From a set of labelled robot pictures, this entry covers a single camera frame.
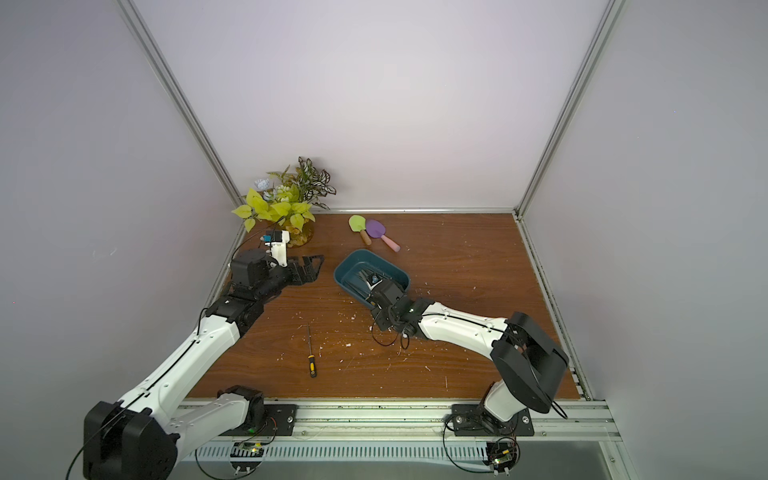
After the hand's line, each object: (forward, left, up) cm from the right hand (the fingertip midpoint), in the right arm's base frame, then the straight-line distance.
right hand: (381, 300), depth 86 cm
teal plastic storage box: (+17, +12, -5) cm, 21 cm away
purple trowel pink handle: (+35, +5, -8) cm, 36 cm away
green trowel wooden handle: (+38, +12, -8) cm, 41 cm away
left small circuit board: (-37, +32, -12) cm, 51 cm away
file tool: (-14, +20, -8) cm, 26 cm away
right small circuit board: (-35, -31, -10) cm, 48 cm away
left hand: (+5, +18, +15) cm, 24 cm away
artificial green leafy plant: (+33, +33, +12) cm, 48 cm away
